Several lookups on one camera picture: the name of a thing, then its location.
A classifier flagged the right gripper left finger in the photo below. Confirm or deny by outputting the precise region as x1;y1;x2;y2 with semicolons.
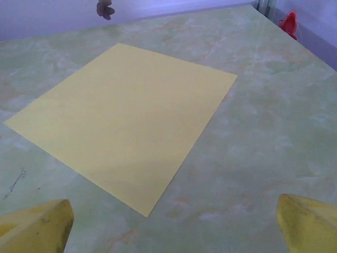
0;199;74;253

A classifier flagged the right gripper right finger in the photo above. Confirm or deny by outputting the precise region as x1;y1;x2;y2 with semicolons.
275;193;337;253

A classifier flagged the yellow square paper sheet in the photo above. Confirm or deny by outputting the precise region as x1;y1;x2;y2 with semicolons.
3;42;239;218

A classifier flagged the aluminium frame post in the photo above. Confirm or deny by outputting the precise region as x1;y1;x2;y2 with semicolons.
253;0;279;18

